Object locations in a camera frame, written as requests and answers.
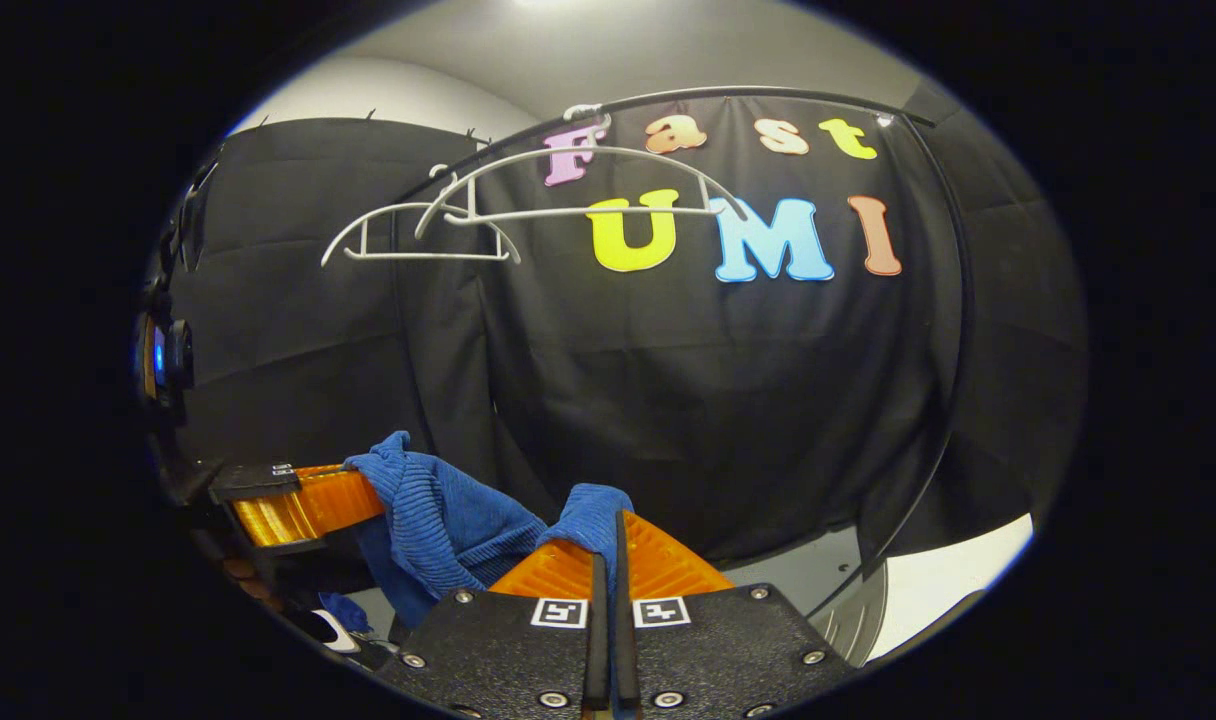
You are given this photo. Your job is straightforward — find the grey ribbed panel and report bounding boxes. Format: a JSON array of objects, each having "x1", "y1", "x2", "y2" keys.
[{"x1": 806, "y1": 560, "x2": 889, "y2": 663}]

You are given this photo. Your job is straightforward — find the blue corduroy jacket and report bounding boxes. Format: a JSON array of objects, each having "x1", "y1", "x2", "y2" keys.
[{"x1": 318, "y1": 430, "x2": 636, "y2": 633}]

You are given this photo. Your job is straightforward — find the white clothes hanger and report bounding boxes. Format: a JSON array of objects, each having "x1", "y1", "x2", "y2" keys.
[
  {"x1": 413, "y1": 103, "x2": 749, "y2": 241},
  {"x1": 321, "y1": 165, "x2": 522, "y2": 269}
]

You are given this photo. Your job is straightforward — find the black clothes rack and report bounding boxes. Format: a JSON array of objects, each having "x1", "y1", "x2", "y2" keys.
[{"x1": 393, "y1": 85, "x2": 974, "y2": 621}]

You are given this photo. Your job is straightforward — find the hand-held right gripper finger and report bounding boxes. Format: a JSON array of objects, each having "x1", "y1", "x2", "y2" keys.
[
  {"x1": 614, "y1": 508, "x2": 857, "y2": 720},
  {"x1": 376, "y1": 538, "x2": 610, "y2": 720}
]

